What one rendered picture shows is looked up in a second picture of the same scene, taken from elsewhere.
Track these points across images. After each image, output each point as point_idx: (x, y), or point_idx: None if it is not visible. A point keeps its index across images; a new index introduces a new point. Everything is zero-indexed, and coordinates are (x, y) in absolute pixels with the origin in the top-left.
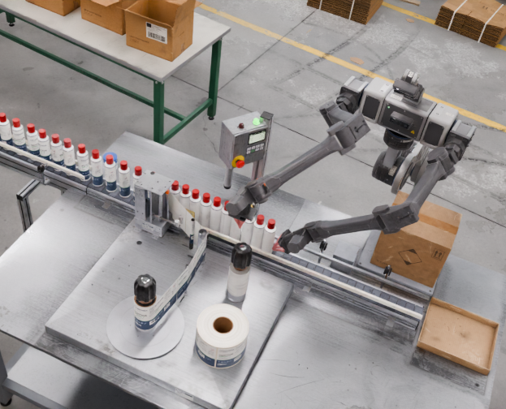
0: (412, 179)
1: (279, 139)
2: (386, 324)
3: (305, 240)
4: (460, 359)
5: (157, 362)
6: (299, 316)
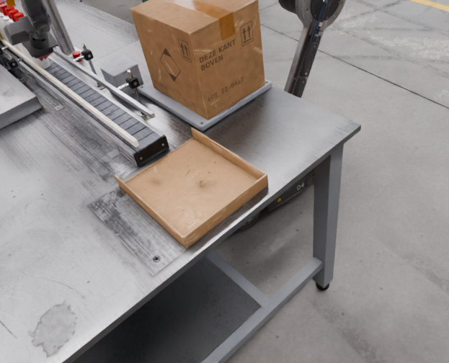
0: (299, 17)
1: (280, 47)
2: (107, 153)
3: (21, 27)
4: (152, 211)
5: None
6: (21, 131)
